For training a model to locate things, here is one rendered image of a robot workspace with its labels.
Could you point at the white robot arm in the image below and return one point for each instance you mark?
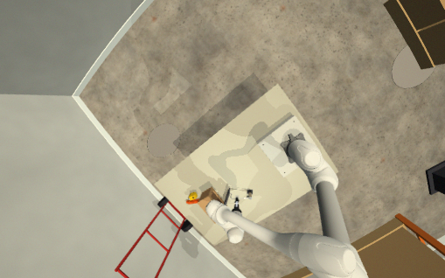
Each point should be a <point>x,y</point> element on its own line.
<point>327,255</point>

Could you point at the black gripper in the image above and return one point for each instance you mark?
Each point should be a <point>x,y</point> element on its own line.
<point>236,208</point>

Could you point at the brown wooden cabinet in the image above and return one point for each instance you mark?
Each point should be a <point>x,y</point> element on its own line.
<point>210,194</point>

